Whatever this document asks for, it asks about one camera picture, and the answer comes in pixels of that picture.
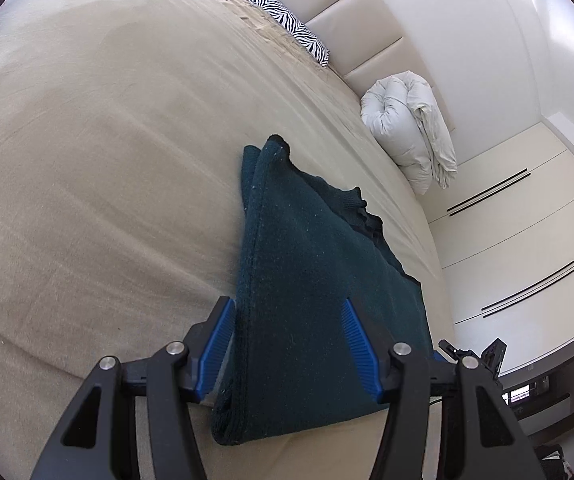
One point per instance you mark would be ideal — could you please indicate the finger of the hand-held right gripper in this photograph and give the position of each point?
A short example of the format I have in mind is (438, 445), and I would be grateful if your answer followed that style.
(452, 349)
(494, 355)

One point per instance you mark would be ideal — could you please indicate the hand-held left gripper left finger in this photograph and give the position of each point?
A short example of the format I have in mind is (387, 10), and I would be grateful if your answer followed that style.
(214, 355)

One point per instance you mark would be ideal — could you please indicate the folded white duvet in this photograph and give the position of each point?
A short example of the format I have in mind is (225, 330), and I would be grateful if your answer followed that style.
(402, 120)

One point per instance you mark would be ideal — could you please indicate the white wardrobe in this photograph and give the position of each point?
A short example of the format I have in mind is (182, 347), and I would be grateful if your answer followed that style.
(517, 230)

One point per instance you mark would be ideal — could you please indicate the zebra print pillow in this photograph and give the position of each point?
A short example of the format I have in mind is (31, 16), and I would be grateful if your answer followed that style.
(292, 25)

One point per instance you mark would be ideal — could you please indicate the cream padded headboard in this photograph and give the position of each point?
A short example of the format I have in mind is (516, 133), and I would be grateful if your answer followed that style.
(357, 15)

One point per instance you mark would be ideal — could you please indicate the bed with beige sheet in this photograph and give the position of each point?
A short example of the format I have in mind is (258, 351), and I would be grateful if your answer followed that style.
(92, 160)

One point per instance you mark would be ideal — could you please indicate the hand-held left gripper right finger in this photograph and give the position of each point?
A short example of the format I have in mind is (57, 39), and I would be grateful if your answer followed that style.
(359, 350)

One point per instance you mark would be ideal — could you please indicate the dark green towel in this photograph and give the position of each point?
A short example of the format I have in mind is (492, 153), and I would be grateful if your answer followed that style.
(307, 270)

